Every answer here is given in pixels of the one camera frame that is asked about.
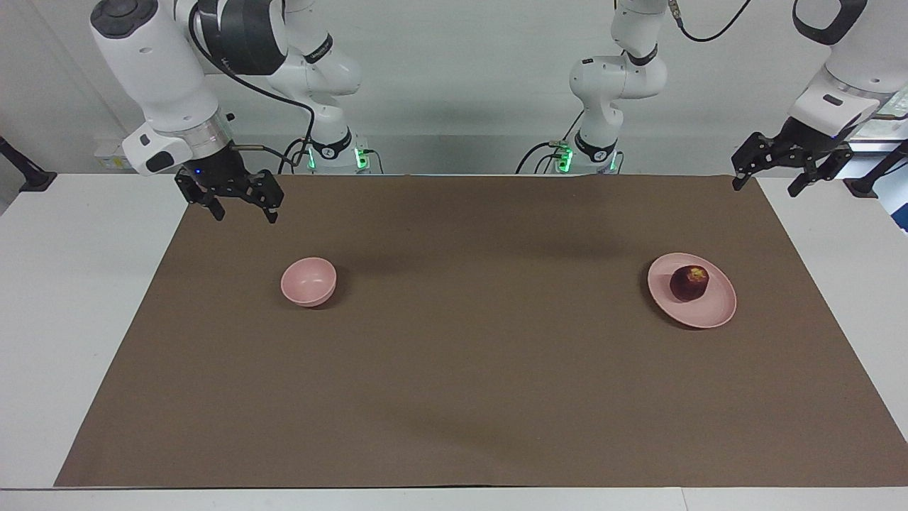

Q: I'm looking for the pink plate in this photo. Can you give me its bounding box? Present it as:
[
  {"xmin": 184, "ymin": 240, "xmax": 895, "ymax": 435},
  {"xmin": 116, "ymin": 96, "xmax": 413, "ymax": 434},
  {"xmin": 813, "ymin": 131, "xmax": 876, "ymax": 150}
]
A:
[{"xmin": 647, "ymin": 253, "xmax": 738, "ymax": 329}]

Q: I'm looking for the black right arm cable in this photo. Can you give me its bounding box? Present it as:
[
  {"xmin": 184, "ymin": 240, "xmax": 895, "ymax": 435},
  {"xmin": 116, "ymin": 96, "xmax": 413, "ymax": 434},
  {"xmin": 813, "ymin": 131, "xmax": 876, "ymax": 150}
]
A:
[{"xmin": 186, "ymin": 0, "xmax": 317, "ymax": 175}]

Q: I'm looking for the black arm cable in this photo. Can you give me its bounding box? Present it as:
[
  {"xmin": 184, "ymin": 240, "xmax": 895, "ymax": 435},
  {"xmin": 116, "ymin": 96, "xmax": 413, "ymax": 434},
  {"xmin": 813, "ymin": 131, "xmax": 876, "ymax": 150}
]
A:
[
  {"xmin": 186, "ymin": 0, "xmax": 317, "ymax": 175},
  {"xmin": 669, "ymin": 0, "xmax": 754, "ymax": 43}
]

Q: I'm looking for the white wall socket box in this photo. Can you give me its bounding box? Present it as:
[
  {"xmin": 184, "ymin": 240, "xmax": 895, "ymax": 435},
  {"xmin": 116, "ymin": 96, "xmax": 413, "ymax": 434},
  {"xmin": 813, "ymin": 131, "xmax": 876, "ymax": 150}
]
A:
[{"xmin": 94, "ymin": 138, "xmax": 137, "ymax": 172}]

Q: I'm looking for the black right base cable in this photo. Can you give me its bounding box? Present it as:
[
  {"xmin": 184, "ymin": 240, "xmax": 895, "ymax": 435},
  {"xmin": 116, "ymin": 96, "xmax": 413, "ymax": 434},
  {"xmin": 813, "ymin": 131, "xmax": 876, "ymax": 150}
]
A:
[{"xmin": 277, "ymin": 137, "xmax": 316, "ymax": 175}]

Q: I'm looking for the black base cable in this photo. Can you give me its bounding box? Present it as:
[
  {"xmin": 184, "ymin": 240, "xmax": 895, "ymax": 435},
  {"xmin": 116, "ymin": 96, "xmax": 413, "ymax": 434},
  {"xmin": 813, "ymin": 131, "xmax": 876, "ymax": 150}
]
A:
[
  {"xmin": 277, "ymin": 137, "xmax": 316, "ymax": 175},
  {"xmin": 515, "ymin": 110, "xmax": 587, "ymax": 175}
]

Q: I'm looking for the dark red apple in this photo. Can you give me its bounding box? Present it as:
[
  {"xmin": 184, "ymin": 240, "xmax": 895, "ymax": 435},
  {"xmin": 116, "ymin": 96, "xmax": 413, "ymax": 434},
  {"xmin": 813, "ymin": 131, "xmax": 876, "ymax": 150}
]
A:
[{"xmin": 669, "ymin": 265, "xmax": 711, "ymax": 302}]

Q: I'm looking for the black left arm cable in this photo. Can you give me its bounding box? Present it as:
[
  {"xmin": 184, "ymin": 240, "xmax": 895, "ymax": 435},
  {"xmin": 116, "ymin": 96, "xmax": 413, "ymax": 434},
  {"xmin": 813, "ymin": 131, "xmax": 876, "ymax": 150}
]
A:
[{"xmin": 669, "ymin": 0, "xmax": 754, "ymax": 43}]

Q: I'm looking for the black clamp stand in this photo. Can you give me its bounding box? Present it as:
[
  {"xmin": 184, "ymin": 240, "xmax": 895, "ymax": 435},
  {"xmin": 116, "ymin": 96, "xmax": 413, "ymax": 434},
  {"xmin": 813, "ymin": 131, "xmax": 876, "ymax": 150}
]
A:
[
  {"xmin": 844, "ymin": 140, "xmax": 908, "ymax": 199},
  {"xmin": 0, "ymin": 135, "xmax": 58, "ymax": 193}
]

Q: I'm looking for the brown table mat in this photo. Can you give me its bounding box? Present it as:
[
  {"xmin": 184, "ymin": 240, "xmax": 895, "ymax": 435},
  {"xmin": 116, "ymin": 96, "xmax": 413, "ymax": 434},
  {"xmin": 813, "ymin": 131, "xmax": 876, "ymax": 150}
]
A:
[{"xmin": 53, "ymin": 174, "xmax": 908, "ymax": 489}]

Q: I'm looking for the pink bowl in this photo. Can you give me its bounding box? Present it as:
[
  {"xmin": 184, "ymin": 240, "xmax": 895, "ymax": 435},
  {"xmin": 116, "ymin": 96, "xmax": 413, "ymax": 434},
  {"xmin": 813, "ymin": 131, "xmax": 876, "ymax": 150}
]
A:
[{"xmin": 280, "ymin": 257, "xmax": 338, "ymax": 307}]

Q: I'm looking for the black left base cable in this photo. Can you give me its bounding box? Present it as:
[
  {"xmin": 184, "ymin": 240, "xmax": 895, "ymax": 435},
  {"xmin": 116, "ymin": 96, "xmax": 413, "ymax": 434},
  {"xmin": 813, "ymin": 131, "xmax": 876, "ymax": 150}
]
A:
[{"xmin": 515, "ymin": 110, "xmax": 587, "ymax": 175}]

